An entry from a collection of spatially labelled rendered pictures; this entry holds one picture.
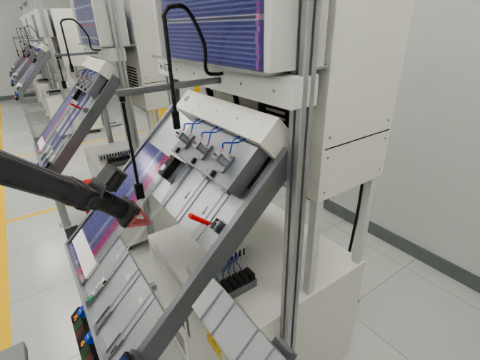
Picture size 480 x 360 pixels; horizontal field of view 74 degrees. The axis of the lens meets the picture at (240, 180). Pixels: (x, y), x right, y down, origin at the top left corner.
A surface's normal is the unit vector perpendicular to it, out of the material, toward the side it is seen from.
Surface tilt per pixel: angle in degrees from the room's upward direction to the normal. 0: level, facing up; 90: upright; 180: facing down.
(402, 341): 0
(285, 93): 90
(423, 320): 0
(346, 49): 90
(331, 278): 0
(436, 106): 90
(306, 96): 90
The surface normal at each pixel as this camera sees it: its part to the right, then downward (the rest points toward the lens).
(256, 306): -0.03, -0.90
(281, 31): 0.57, 0.35
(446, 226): -0.82, 0.27
